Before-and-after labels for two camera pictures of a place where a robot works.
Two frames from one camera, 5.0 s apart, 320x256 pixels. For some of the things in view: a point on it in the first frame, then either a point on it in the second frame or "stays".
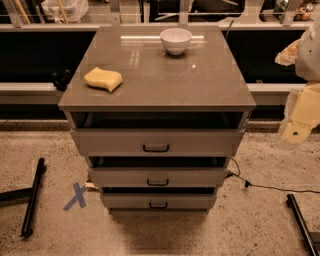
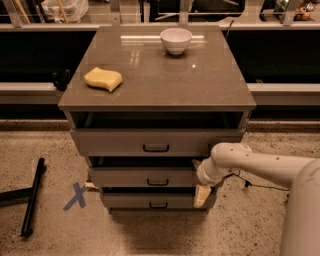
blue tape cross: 78,198 stays
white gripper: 309,60 -> 204,174
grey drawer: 155,177 stays
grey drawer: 159,142 stays
